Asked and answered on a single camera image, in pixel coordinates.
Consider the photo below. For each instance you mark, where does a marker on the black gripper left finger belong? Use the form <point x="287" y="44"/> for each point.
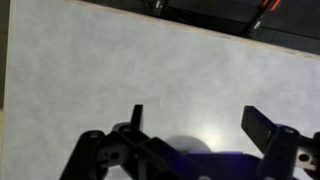
<point x="100" y="156"/>

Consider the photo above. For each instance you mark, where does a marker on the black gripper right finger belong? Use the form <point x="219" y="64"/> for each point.
<point x="256" y="126"/>

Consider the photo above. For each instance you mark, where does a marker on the black stand leg orange clips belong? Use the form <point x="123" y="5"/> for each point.
<point x="258" y="20"/>

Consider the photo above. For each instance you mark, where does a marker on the black bar with white label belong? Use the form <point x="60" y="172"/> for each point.
<point x="157" y="6"/>

